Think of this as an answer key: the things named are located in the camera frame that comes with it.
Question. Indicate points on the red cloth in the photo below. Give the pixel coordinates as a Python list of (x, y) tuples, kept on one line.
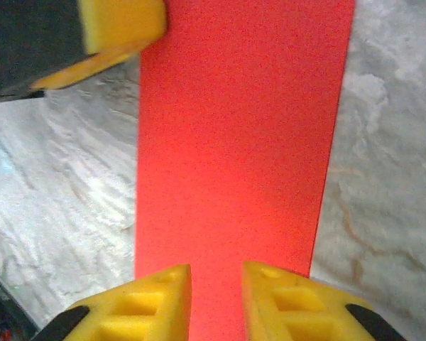
[(234, 142)]

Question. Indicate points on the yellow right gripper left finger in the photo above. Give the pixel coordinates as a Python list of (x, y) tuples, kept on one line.
[(138, 309)]

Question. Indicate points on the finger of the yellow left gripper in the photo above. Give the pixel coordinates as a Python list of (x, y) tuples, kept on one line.
[(124, 21), (81, 71)]

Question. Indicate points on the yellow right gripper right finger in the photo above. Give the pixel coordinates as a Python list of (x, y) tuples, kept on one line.
[(298, 312)]

